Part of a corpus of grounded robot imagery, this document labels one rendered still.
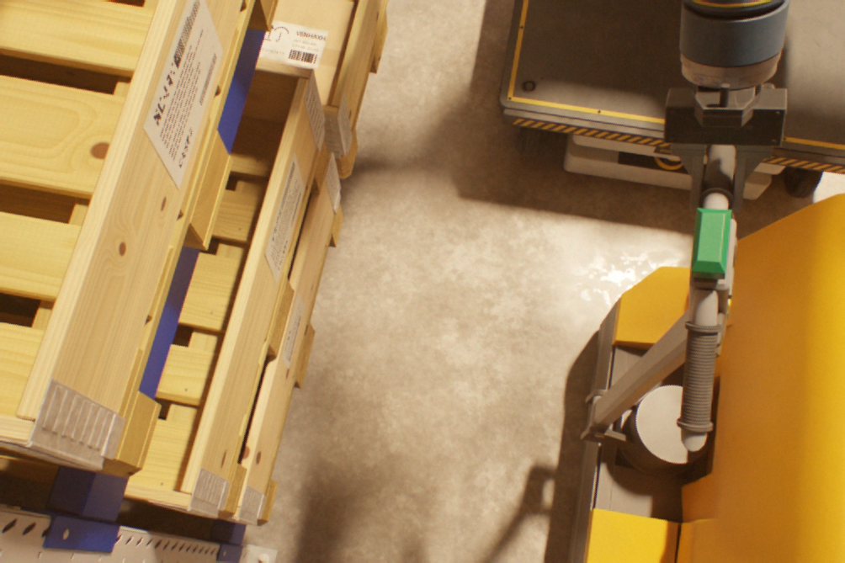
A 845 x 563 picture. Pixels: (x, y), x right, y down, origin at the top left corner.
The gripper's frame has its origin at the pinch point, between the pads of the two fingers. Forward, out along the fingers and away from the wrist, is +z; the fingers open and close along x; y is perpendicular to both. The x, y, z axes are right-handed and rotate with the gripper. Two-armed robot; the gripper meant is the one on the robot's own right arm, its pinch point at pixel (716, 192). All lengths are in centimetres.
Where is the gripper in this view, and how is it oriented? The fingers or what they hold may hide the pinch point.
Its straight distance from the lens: 116.1
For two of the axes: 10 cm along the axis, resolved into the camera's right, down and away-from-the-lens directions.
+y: 3.1, -6.3, 7.1
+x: -9.4, -0.9, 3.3
